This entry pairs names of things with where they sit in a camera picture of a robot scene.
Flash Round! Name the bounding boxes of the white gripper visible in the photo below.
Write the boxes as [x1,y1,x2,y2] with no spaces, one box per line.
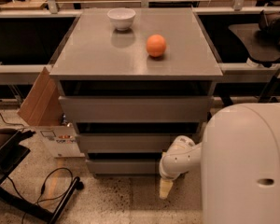
[159,135,195,199]

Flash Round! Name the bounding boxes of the grey bottom drawer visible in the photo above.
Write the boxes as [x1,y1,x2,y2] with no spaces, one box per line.
[86,160,159,175]

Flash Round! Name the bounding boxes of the grey drawer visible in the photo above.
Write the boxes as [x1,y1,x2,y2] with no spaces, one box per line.
[75,133,202,154]
[59,96,213,123]
[86,160,159,175]

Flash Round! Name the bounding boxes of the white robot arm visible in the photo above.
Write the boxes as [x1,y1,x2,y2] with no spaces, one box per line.
[160,103,280,224]

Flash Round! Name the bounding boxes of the grey middle drawer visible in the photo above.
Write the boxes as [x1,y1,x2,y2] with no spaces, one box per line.
[75,133,202,154]

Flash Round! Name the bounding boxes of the grey drawer cabinet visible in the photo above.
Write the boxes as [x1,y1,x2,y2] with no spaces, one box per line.
[50,8,222,161]

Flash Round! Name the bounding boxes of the grey top drawer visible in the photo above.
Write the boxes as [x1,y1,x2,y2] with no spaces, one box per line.
[59,96,213,123]

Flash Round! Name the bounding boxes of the open cardboard box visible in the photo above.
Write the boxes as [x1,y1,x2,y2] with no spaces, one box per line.
[18,68,84,158]

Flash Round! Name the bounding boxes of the orange ball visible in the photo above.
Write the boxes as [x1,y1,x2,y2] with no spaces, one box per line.
[147,35,166,58]

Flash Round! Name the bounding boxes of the white ceramic bowl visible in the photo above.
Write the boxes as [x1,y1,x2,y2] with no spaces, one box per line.
[107,7,136,31]

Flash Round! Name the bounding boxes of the black office chair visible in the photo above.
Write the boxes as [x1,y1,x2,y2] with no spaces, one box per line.
[229,10,280,67]

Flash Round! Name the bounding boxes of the black table leg frame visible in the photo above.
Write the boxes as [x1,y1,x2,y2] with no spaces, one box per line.
[214,66,280,106]

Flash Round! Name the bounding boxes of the black stand frame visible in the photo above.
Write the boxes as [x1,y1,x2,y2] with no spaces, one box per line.
[0,128,85,224]

